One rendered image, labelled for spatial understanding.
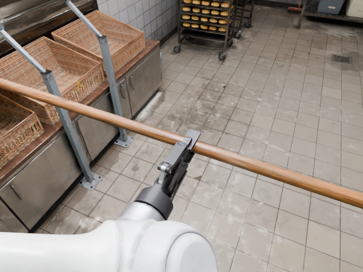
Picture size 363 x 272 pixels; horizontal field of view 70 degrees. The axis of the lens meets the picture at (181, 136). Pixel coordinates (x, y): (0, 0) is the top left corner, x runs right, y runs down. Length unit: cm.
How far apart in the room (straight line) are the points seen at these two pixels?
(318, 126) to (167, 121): 144
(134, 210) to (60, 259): 22
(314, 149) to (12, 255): 240
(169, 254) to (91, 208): 176
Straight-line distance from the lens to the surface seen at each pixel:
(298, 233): 198
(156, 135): 65
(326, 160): 249
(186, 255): 27
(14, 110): 182
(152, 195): 51
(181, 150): 55
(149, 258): 27
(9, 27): 213
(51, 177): 188
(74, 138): 181
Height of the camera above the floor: 165
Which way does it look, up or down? 44 degrees down
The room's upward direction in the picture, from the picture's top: straight up
